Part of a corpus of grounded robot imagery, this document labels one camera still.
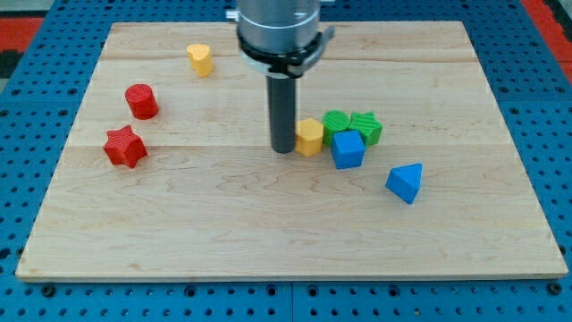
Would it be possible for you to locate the green cylinder block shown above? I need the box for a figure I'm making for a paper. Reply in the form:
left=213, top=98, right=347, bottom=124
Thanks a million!
left=322, top=110, right=350, bottom=147

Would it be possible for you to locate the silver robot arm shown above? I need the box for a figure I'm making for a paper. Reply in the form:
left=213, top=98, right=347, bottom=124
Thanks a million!
left=236, top=0, right=335, bottom=79

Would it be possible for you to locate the blue cube block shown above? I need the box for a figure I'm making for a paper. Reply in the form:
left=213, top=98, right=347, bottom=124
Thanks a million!
left=331, top=130, right=366, bottom=169

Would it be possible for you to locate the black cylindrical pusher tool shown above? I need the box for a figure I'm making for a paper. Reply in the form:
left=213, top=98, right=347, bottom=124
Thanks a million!
left=266, top=77, right=296, bottom=154

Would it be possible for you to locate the blue triangle block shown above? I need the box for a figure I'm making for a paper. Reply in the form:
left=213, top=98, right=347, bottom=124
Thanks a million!
left=385, top=163, right=423, bottom=204

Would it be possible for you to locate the yellow hexagon block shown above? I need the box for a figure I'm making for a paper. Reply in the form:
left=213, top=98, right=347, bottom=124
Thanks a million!
left=295, top=118, right=324, bottom=157

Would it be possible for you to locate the red star block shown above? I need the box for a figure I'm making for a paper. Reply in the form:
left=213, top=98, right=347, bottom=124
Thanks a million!
left=104, top=125, right=147, bottom=168

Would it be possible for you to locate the green star block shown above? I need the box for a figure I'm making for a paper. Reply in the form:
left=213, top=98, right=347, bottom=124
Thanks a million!
left=348, top=112, right=383, bottom=148

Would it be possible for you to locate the wooden board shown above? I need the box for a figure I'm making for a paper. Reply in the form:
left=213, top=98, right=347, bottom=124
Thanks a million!
left=16, top=21, right=568, bottom=283

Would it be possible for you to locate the yellow heart block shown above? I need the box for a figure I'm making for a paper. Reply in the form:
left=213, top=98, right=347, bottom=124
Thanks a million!
left=186, top=44, right=214, bottom=78

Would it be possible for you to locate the red cylinder block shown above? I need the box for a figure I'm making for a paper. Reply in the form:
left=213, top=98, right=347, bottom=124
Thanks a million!
left=124, top=83, right=159, bottom=120

